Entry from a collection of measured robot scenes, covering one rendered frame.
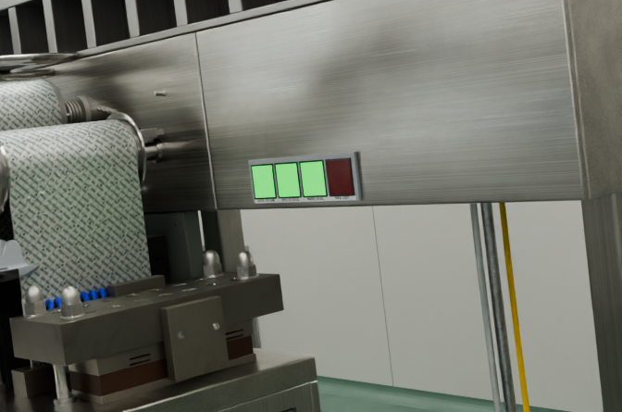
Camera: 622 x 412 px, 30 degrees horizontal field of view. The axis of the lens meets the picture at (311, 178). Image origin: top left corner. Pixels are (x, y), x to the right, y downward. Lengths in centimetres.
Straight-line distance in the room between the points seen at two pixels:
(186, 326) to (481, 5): 66
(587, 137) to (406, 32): 30
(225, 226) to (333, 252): 310
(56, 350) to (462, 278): 323
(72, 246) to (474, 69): 75
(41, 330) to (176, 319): 20
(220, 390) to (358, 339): 356
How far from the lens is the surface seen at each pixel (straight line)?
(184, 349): 177
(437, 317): 491
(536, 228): 448
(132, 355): 175
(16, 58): 222
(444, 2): 152
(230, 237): 224
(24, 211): 187
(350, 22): 165
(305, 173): 174
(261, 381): 181
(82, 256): 192
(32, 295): 179
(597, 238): 161
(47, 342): 172
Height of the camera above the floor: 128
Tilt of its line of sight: 3 degrees down
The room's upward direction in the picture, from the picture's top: 7 degrees counter-clockwise
